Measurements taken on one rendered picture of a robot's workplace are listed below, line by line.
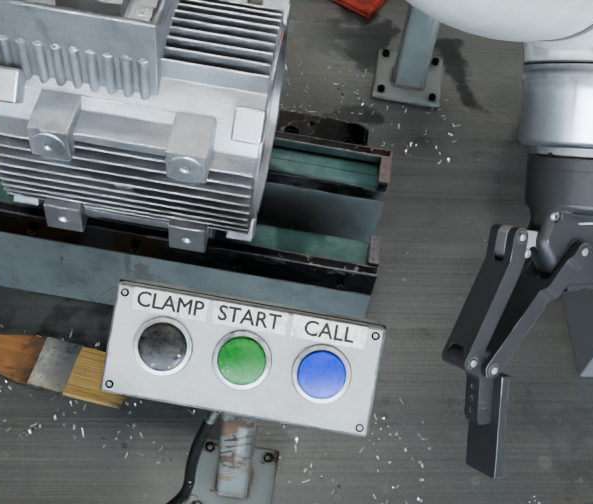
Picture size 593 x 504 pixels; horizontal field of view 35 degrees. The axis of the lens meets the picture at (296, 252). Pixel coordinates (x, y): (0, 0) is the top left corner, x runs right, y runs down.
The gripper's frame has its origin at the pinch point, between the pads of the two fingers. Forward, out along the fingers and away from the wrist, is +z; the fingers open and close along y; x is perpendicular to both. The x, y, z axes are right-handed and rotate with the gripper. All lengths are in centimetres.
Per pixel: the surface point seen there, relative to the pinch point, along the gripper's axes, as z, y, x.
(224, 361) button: -7.0, -24.2, 4.5
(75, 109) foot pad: -21.8, -28.9, 21.0
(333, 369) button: -6.8, -18.4, 1.1
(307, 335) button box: -8.6, -19.4, 2.8
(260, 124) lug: -21.3, -17.7, 13.8
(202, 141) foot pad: -19.9, -21.3, 15.7
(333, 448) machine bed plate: 7.3, -5.2, 21.9
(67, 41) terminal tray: -26.4, -29.9, 19.8
